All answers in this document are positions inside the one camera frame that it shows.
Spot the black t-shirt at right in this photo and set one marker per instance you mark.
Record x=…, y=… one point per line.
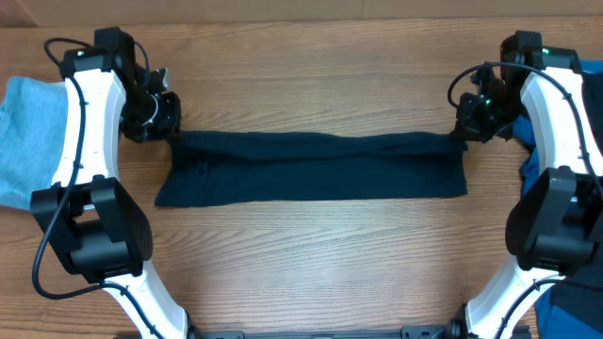
x=579, y=296

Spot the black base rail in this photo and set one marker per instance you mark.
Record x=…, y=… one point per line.
x=330, y=334

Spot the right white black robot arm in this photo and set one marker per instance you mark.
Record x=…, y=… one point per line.
x=556, y=227

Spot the dark navy t-shirt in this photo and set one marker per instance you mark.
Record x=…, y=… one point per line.
x=218, y=168

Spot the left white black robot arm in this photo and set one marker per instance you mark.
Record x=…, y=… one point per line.
x=95, y=236

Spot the blue t-shirt at right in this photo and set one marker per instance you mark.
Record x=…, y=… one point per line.
x=546, y=311

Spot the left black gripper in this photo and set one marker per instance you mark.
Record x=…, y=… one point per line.
x=170, y=127

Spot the folded light blue cloth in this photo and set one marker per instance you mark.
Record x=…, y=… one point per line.
x=33, y=125

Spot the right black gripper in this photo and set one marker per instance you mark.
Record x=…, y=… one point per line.
x=469, y=116

